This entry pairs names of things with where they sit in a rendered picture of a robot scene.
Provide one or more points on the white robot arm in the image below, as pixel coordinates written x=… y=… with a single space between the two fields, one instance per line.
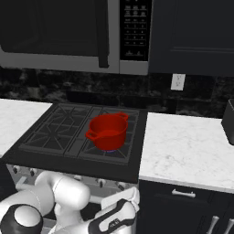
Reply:
x=67 y=192

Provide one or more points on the silver stove knob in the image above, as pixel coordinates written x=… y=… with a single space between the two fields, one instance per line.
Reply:
x=101 y=182
x=78 y=177
x=15 y=169
x=33 y=172
x=121 y=186

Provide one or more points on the black gas stove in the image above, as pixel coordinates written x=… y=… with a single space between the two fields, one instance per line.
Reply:
x=51 y=137

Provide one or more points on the silver and black microwave oven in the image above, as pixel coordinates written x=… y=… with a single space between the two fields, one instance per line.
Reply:
x=61 y=30

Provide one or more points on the dark base cupboard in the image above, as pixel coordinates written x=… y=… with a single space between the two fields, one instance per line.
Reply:
x=5 y=179

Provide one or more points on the white wall socket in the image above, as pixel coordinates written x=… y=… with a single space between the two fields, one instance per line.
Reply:
x=178 y=81

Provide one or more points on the dark drawer front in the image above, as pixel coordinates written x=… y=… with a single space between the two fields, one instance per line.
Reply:
x=179 y=190

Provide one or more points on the dark wall cupboard door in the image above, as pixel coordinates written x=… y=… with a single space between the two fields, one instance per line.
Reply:
x=195 y=33

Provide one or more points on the dark base cupboard door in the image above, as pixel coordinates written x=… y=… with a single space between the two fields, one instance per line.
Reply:
x=176 y=218
x=229 y=213

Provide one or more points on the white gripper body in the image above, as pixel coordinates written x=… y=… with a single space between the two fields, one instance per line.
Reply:
x=122 y=197

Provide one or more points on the black toaster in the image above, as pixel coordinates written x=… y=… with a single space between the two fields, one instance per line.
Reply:
x=229 y=123

